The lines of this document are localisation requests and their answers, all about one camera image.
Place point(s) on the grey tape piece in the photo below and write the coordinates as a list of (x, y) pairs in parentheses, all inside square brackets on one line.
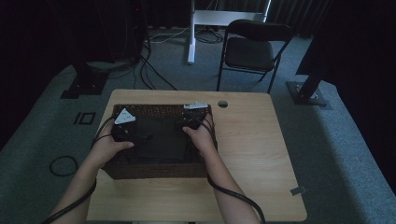
[(298, 190)]

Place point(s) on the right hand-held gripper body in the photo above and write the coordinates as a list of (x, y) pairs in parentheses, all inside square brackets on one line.
[(193, 118)]

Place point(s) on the dark curtain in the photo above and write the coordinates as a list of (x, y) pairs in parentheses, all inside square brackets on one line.
[(299, 15)]

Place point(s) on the black stand with base plate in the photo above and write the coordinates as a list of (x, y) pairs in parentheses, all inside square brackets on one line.
[(306, 93), (84, 82)]

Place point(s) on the person's right hand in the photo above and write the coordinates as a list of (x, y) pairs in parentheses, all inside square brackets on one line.
[(204, 140)]

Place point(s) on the person's left hand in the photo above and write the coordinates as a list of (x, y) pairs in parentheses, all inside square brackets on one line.
[(107, 147)]

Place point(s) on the brown wicker basket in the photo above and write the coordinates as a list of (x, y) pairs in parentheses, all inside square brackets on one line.
[(155, 171)]

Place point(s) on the black folding chair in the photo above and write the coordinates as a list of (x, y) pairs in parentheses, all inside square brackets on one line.
[(249, 53)]

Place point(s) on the white metal desk frame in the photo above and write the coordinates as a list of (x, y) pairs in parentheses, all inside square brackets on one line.
[(193, 37)]

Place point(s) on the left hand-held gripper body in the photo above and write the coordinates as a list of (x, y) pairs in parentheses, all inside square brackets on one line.
[(124, 129)]

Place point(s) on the dark garment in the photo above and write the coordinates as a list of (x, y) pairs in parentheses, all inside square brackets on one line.
[(165, 140)]

